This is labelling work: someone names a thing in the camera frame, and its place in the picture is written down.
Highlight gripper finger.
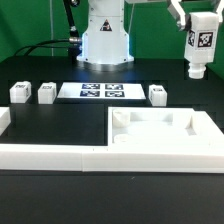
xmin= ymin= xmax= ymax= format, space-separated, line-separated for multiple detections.
xmin=213 ymin=0 xmax=224 ymax=23

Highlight white U-shaped fence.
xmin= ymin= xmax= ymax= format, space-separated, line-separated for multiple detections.
xmin=0 ymin=106 xmax=224 ymax=174

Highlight black cables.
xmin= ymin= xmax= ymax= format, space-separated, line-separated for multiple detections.
xmin=13 ymin=37 xmax=83 ymax=57

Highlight white marker sheet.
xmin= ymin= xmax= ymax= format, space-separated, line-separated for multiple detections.
xmin=58 ymin=82 xmax=145 ymax=100

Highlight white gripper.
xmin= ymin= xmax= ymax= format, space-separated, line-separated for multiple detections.
xmin=126 ymin=0 xmax=221 ymax=31

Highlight white square tabletop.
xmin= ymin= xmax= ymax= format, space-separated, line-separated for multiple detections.
xmin=108 ymin=107 xmax=224 ymax=146

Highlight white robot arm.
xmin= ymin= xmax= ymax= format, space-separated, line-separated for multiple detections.
xmin=77 ymin=0 xmax=224 ymax=79

